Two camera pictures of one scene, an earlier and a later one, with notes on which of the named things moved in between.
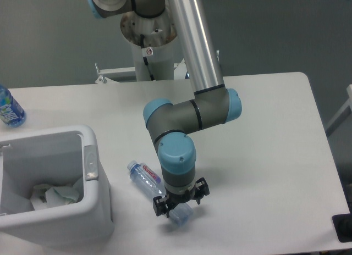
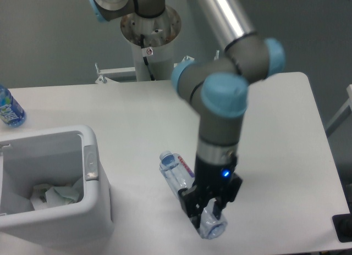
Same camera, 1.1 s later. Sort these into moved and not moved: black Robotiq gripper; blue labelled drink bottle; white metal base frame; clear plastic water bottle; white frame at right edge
Moved: black Robotiq gripper; clear plastic water bottle
Not moved: blue labelled drink bottle; white metal base frame; white frame at right edge
